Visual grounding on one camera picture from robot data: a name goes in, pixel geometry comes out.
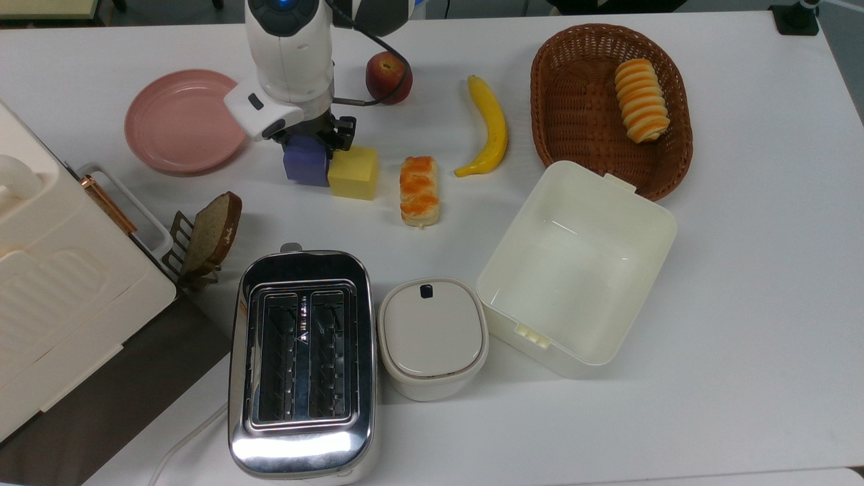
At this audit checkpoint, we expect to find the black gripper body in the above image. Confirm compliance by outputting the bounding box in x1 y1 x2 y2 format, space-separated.
277 111 340 147

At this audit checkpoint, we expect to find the purple cube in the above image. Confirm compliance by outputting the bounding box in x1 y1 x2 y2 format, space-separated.
282 137 333 188

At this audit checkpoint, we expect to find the yellow cube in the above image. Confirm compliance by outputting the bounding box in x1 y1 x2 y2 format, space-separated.
327 146 380 202

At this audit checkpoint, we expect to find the red apple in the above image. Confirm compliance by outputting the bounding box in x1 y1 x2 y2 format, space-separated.
365 51 414 106

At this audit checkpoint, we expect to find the orange glazed bread loaf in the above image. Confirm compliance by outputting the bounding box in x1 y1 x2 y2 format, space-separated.
399 155 441 230

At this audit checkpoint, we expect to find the pink plate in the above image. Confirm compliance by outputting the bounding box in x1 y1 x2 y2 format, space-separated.
124 69 248 176

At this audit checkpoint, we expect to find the brown toast slice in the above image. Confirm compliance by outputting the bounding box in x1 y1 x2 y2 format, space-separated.
180 191 244 277

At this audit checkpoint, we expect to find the metal toast rack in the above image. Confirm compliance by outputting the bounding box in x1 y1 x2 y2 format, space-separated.
166 210 224 293

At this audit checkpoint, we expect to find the yellow banana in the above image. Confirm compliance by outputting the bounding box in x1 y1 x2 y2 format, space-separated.
454 74 510 179

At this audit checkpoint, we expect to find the cream chrome toaster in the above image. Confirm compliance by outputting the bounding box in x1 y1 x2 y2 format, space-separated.
227 242 379 484

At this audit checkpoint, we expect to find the small cream lidded bin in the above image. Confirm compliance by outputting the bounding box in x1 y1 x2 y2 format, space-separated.
377 276 490 403

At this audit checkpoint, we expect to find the brown wicker basket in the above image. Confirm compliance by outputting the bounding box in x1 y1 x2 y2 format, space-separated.
530 23 695 203

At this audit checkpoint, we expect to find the cream toy microwave oven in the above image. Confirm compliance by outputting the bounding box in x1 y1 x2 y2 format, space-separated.
0 101 178 443

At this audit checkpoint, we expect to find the open cream plastic container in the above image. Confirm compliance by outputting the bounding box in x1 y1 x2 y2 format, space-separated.
475 159 678 379

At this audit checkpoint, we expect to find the striped orange bread roll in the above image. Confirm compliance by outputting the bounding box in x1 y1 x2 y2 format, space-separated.
614 57 672 144

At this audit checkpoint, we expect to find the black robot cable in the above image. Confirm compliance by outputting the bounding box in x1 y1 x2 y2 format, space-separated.
327 0 414 108

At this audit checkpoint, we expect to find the white toaster power cord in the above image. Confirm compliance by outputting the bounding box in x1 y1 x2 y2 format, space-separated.
146 402 231 486

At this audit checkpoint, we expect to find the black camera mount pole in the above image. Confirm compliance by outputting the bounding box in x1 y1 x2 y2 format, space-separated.
769 0 822 36

